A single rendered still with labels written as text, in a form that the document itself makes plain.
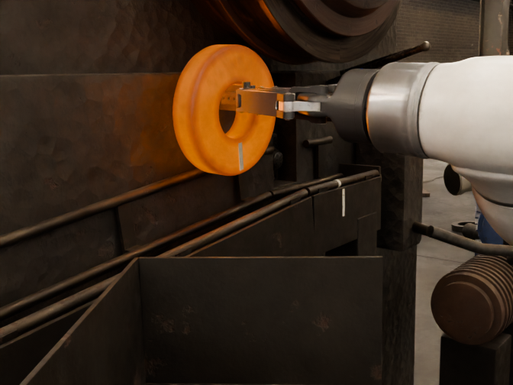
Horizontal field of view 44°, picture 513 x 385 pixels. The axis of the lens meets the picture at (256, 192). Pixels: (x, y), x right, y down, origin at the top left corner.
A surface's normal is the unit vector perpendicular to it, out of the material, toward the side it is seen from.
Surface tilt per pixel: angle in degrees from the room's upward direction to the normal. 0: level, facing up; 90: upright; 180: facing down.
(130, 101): 90
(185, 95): 75
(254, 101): 90
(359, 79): 41
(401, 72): 34
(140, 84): 90
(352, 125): 114
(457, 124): 96
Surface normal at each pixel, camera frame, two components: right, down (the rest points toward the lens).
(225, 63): 0.78, 0.14
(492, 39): -0.62, 0.15
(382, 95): -0.58, -0.17
